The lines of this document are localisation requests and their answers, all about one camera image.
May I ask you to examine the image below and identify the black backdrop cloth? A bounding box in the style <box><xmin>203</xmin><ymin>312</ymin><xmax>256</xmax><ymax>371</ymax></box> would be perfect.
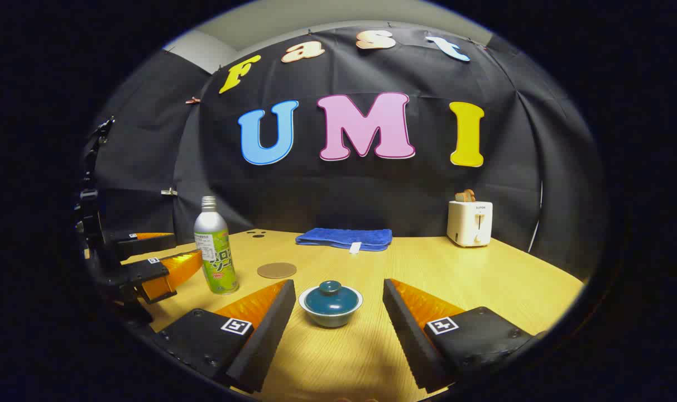
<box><xmin>84</xmin><ymin>22</ymin><xmax>607</xmax><ymax>280</ymax></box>

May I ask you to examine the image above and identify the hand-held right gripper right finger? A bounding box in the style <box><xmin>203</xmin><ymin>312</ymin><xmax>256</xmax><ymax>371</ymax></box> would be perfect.
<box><xmin>382</xmin><ymin>278</ymin><xmax>548</xmax><ymax>394</ymax></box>

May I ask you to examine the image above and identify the round brown coaster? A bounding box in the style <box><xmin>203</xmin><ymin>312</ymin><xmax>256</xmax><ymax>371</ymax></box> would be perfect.
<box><xmin>257</xmin><ymin>262</ymin><xmax>297</xmax><ymax>279</ymax></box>

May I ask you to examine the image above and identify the folded blue towel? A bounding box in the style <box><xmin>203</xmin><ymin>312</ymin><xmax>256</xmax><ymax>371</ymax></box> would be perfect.
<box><xmin>295</xmin><ymin>227</ymin><xmax>393</xmax><ymax>252</ymax></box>

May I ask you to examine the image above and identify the teal teacup lid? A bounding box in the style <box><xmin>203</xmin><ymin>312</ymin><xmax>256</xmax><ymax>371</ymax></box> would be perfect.
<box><xmin>304</xmin><ymin>280</ymin><xmax>359</xmax><ymax>316</ymax></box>

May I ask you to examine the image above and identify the silver green-label water bottle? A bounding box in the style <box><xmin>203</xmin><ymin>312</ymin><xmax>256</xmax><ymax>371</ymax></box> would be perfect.
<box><xmin>194</xmin><ymin>196</ymin><xmax>239</xmax><ymax>295</ymax></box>

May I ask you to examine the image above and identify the teal white-lined teacup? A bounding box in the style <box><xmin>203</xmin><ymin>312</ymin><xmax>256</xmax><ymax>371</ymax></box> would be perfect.
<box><xmin>299</xmin><ymin>286</ymin><xmax>364</xmax><ymax>328</ymax></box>

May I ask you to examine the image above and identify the white toaster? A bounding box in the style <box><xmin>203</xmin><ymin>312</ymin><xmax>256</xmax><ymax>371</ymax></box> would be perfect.
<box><xmin>446</xmin><ymin>200</ymin><xmax>493</xmax><ymax>248</ymax></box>

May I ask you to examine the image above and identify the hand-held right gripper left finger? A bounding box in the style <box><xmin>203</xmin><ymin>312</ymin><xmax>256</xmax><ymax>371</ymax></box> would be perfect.
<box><xmin>151</xmin><ymin>279</ymin><xmax>297</xmax><ymax>394</ymax></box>

